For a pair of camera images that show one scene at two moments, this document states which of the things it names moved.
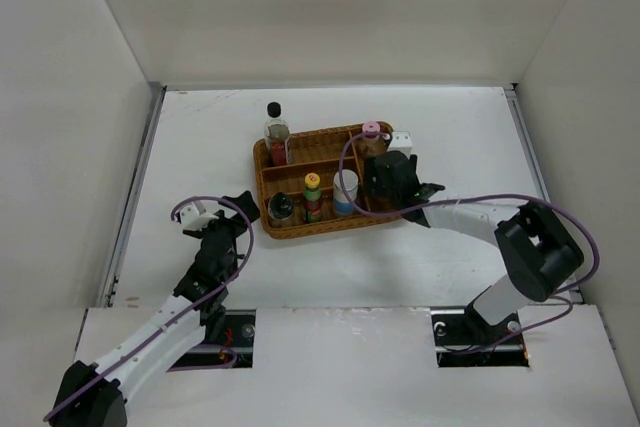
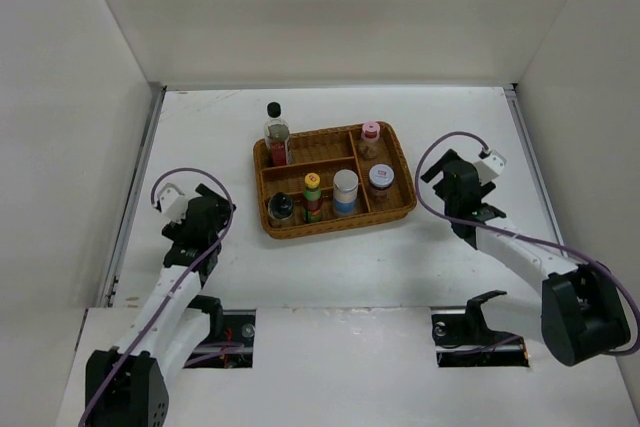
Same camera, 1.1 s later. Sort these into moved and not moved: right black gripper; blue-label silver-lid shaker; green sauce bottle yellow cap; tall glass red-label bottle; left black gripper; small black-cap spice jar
Moved: right black gripper; left black gripper
Not moved: green sauce bottle yellow cap; small black-cap spice jar; blue-label silver-lid shaker; tall glass red-label bottle
